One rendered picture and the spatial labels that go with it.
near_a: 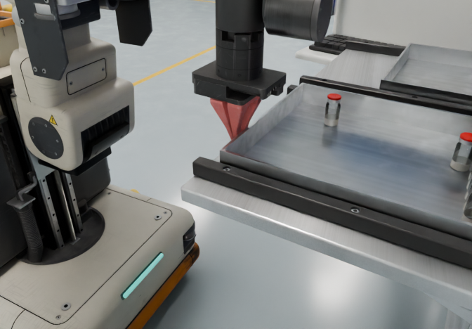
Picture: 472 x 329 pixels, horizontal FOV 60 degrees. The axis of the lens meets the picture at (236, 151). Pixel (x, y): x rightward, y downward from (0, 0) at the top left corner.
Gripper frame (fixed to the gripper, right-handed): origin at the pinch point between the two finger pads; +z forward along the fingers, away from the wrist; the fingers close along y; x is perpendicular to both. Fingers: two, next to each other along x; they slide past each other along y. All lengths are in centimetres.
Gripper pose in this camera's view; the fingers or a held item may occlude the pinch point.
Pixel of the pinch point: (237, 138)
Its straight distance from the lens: 55.4
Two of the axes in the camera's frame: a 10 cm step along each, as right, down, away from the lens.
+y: 8.7, 2.7, -4.2
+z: -0.2, 8.6, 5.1
